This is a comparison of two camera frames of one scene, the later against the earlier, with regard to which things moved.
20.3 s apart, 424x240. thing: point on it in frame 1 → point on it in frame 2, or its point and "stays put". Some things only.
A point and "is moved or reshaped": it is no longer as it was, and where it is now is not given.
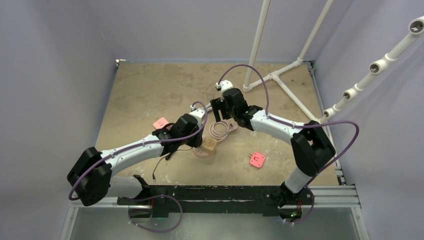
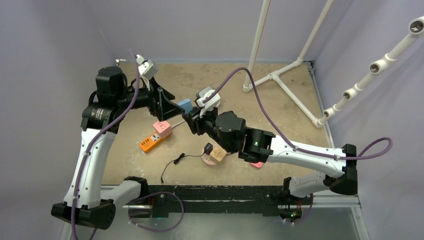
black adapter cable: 168,157 → 175,161
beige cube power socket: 209,144 → 219,153
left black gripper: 197,140 → 159,102
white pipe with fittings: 416,28 stays put
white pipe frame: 248,85 stays put
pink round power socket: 200,153 is moved or reshaped
